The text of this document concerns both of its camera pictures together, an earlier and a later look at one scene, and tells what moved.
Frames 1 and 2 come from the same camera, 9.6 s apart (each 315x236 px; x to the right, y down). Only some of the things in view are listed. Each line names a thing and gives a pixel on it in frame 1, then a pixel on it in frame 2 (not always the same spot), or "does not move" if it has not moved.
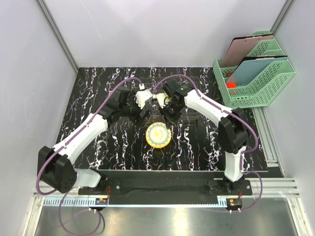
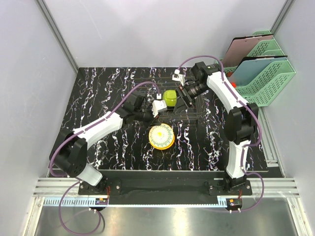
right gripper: [170, 120] -> [181, 105]
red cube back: [229, 73] does not move
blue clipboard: [249, 67] does not move
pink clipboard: [242, 46] does not move
